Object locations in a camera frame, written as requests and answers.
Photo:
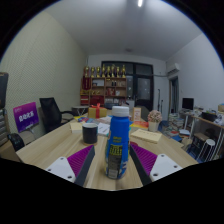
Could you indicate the yellow envelope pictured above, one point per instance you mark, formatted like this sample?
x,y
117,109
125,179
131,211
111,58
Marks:
x,y
146,136

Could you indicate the black office chair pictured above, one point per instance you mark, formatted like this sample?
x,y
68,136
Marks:
x,y
50,113

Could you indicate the tan notebook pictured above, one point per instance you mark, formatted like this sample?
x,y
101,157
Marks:
x,y
76,127

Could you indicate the black paper cup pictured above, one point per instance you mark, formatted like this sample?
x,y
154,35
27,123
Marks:
x,y
90,134

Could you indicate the purple sign board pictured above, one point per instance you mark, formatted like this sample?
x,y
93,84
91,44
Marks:
x,y
26,116

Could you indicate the white round stool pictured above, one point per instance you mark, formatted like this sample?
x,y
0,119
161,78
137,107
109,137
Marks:
x,y
208,145

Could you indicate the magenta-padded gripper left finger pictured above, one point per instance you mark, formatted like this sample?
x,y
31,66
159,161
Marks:
x,y
61,166

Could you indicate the orange book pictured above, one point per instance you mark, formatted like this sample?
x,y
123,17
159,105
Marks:
x,y
140,125

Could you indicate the black suitcase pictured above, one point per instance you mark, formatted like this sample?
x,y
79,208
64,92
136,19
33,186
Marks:
x,y
16,141

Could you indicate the wooden side desk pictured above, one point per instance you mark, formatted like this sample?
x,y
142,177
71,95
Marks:
x,y
210,123

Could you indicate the grey office chair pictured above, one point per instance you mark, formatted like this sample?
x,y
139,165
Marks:
x,y
144,111

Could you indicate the flat round red coaster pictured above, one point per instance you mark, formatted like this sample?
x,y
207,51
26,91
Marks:
x,y
133,144

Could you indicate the blue drink bottle white cap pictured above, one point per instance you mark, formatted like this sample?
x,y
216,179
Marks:
x,y
117,140

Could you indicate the small round table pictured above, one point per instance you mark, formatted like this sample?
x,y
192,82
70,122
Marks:
x,y
80,110

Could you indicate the pink flowers in white pot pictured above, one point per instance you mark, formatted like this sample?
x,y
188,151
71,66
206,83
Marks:
x,y
154,118

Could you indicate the wooden shelf unit with trophies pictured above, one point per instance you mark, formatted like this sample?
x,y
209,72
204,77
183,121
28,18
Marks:
x,y
103,88

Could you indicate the yellow gift box red ribbon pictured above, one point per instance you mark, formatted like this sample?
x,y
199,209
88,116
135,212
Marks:
x,y
97,111

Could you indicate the white paper sheet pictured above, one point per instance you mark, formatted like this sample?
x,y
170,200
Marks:
x,y
103,129

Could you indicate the silver ribbed suitcase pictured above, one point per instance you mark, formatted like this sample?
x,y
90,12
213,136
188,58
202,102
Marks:
x,y
3,126

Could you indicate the computer monitor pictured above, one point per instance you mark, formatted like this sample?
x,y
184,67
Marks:
x,y
188,104

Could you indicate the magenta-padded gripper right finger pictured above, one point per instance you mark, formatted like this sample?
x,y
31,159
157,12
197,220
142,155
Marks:
x,y
163,165

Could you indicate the upright tan card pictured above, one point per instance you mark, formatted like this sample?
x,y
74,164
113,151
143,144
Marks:
x,y
137,114

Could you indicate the black-framed glass door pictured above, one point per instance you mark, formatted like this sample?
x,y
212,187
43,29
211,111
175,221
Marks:
x,y
143,86

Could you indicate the ceiling tube light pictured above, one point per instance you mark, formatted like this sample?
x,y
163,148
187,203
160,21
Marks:
x,y
140,3

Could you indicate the white wall air conditioner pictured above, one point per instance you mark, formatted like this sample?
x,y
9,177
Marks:
x,y
173,69

